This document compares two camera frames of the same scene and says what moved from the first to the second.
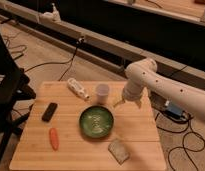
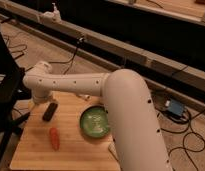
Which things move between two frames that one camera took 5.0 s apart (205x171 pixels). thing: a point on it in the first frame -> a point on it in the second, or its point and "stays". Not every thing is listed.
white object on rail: x=53 y=16 stays
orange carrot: x=54 y=139 stays
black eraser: x=49 y=111 stays
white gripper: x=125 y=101 -> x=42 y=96
